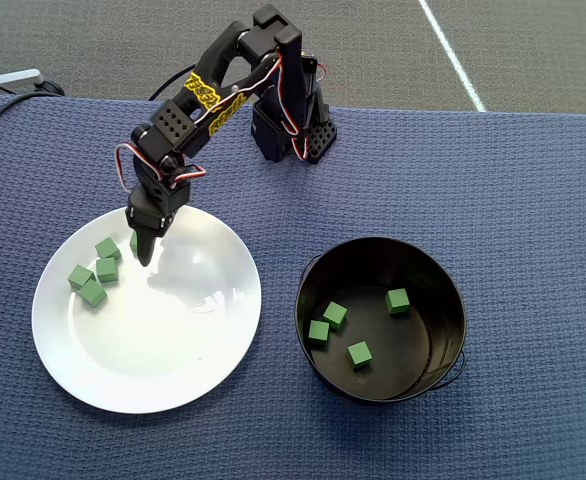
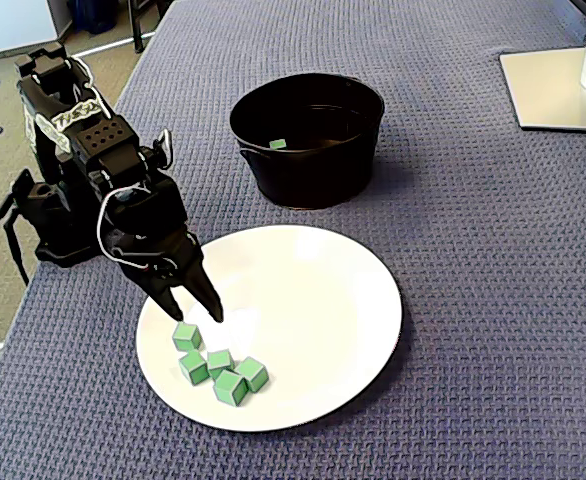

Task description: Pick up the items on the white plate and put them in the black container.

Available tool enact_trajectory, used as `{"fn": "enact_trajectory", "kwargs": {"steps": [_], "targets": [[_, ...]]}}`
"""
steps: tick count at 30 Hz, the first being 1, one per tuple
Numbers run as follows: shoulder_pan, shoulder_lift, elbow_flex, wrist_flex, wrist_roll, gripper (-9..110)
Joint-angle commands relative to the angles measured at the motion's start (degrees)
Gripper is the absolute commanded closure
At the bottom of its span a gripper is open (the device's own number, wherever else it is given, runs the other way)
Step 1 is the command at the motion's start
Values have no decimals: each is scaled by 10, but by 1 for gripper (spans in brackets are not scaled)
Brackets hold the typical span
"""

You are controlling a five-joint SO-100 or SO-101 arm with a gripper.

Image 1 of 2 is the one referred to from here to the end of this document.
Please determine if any thick black cable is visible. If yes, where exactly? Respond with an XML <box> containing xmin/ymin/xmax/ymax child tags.
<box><xmin>0</xmin><ymin>91</ymin><xmax>64</xmax><ymax>166</ymax></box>

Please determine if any blue woven table mat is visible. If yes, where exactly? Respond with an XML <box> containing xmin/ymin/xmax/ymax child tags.
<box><xmin>0</xmin><ymin>93</ymin><xmax>586</xmax><ymax>480</ymax></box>

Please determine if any white round plate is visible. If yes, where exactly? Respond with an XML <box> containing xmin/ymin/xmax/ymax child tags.
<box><xmin>31</xmin><ymin>201</ymin><xmax>263</xmax><ymax>415</ymax></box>

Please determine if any black metal bucket container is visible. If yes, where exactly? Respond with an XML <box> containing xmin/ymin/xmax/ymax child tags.
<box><xmin>294</xmin><ymin>236</ymin><xmax>468</xmax><ymax>405</ymax></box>

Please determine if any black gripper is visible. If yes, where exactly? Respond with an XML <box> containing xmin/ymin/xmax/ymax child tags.
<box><xmin>124</xmin><ymin>164</ymin><xmax>193</xmax><ymax>268</ymax></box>

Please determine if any black caster wheel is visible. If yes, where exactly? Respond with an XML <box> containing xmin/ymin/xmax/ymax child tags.
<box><xmin>31</xmin><ymin>79</ymin><xmax>66</xmax><ymax>97</ymax></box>

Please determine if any grey metal chair leg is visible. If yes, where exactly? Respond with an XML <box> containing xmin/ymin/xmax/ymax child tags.
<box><xmin>0</xmin><ymin>68</ymin><xmax>43</xmax><ymax>94</ymax></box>

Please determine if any white floor tape line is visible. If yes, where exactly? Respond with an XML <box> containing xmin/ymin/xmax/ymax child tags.
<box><xmin>419</xmin><ymin>0</ymin><xmax>489</xmax><ymax>113</ymax></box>

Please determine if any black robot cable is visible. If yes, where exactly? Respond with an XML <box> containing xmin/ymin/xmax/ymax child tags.
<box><xmin>147</xmin><ymin>64</ymin><xmax>197</xmax><ymax>102</ymax></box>

